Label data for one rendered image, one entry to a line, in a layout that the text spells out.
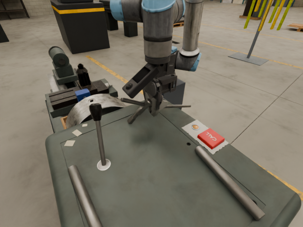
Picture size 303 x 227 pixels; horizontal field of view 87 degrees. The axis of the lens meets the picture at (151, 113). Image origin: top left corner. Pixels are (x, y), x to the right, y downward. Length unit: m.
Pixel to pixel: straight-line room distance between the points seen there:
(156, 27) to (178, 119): 0.32
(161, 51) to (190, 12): 0.50
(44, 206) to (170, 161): 1.69
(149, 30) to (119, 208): 0.41
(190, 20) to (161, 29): 0.51
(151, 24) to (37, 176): 2.07
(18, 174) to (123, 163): 2.00
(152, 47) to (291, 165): 2.32
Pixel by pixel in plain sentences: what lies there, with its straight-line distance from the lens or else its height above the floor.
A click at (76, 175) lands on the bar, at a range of 0.45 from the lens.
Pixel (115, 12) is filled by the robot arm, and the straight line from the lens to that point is 0.58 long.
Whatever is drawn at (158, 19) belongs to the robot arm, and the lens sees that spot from 0.42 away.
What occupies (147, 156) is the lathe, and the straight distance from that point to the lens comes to 0.47.
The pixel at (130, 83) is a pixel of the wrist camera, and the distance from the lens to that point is 0.46.
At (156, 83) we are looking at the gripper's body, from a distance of 0.46.
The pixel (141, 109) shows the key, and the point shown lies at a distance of 0.52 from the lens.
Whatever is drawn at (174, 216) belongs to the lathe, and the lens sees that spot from 0.40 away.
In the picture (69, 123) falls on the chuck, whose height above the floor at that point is 1.16.
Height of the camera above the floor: 1.64
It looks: 39 degrees down
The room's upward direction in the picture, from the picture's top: straight up
